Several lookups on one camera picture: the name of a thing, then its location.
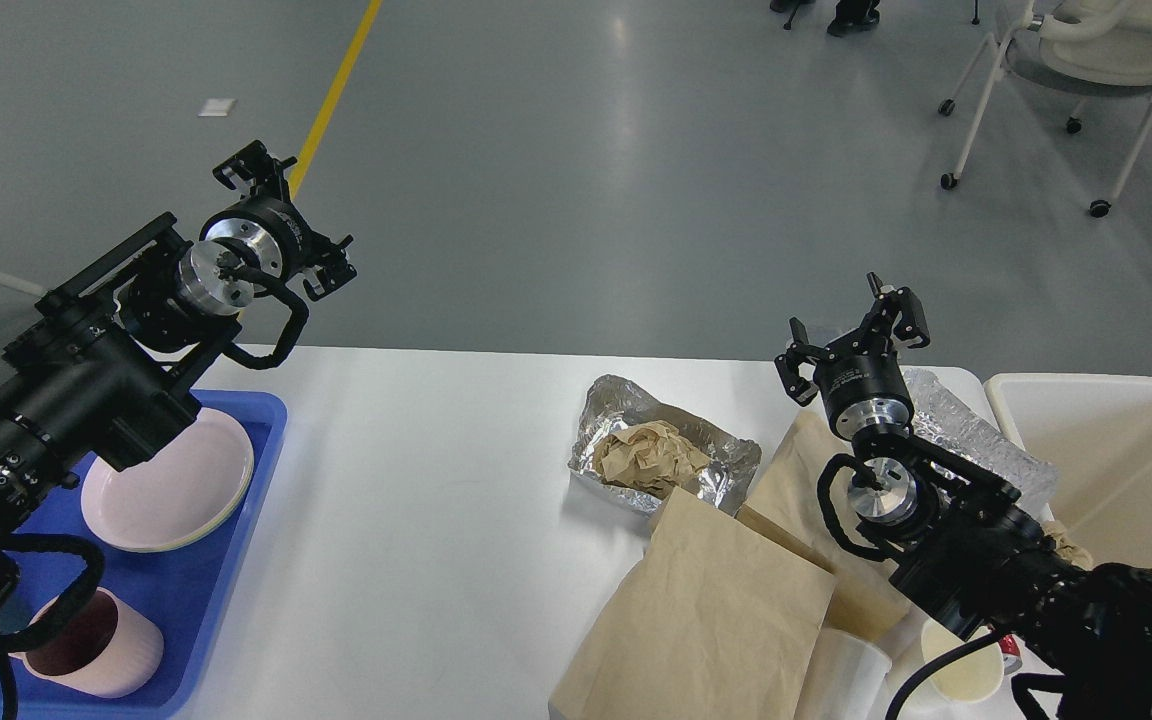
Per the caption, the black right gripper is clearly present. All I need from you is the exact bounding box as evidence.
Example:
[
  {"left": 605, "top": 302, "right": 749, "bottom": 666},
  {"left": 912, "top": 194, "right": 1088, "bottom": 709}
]
[{"left": 774, "top": 273, "right": 931, "bottom": 442}]

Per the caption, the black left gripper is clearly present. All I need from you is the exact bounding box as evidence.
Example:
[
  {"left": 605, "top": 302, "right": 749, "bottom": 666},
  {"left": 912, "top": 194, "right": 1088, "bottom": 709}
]
[{"left": 198, "top": 141, "right": 357, "bottom": 302}]

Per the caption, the pink plate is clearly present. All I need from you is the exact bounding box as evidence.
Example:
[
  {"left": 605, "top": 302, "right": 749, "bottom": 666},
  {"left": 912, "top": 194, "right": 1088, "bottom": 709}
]
[{"left": 79, "top": 407, "right": 255, "bottom": 553}]

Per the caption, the pink mug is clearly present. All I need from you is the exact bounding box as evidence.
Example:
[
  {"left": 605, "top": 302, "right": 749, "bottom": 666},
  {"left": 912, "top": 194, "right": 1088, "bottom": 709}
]
[{"left": 9, "top": 588, "right": 165, "bottom": 700}]

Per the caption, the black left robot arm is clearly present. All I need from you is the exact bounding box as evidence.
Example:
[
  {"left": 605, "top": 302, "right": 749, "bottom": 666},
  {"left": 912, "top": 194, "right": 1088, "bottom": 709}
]
[{"left": 0, "top": 141, "right": 357, "bottom": 719}]

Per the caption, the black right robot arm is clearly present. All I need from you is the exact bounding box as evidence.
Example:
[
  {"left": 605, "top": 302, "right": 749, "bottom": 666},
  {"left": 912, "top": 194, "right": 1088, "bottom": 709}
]
[{"left": 774, "top": 273, "right": 1152, "bottom": 719}]

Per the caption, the clear plastic bottle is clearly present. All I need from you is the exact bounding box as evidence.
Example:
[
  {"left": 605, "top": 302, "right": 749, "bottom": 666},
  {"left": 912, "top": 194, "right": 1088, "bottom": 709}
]
[{"left": 902, "top": 366, "right": 1059, "bottom": 523}]

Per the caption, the rear brown paper bag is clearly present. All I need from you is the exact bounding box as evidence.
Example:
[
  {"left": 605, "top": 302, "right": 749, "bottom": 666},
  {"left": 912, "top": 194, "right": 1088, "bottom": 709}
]
[{"left": 736, "top": 410, "right": 911, "bottom": 643}]

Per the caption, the brown paper bag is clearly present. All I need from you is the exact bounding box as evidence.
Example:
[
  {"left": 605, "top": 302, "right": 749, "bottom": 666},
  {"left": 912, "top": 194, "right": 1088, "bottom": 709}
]
[
  {"left": 550, "top": 488, "right": 836, "bottom": 719},
  {"left": 736, "top": 410, "right": 911, "bottom": 643}
]

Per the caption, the crumpled brown paper ball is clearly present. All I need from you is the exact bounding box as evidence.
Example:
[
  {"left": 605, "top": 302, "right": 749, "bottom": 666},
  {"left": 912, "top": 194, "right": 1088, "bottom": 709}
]
[{"left": 591, "top": 420, "right": 712, "bottom": 500}]

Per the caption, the white plastic bin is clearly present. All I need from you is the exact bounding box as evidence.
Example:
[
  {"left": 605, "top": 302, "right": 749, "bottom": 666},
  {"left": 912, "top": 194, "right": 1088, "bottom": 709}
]
[{"left": 984, "top": 373, "right": 1152, "bottom": 568}]

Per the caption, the front brown paper bag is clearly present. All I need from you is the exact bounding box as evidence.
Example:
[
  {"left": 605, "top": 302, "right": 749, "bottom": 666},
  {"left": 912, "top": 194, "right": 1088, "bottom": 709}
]
[{"left": 550, "top": 488, "right": 836, "bottom": 719}]

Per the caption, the white paper cup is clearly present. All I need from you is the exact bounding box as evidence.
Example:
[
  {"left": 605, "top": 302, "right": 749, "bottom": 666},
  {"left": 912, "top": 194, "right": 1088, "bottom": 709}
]
[{"left": 911, "top": 620, "right": 1005, "bottom": 708}]

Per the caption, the red can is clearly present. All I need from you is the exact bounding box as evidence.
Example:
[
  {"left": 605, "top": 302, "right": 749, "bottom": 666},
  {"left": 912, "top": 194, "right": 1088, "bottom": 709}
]
[{"left": 998, "top": 634, "right": 1023, "bottom": 676}]

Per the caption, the white office chair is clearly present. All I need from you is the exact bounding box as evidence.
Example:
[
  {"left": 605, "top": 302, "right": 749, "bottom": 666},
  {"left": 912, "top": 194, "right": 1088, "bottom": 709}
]
[{"left": 937, "top": 1, "right": 1152, "bottom": 218}]

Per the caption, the blue plastic tray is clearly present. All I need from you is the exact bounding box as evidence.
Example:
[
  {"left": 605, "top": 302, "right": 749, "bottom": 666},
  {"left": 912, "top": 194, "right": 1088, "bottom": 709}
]
[{"left": 0, "top": 389, "right": 287, "bottom": 719}]

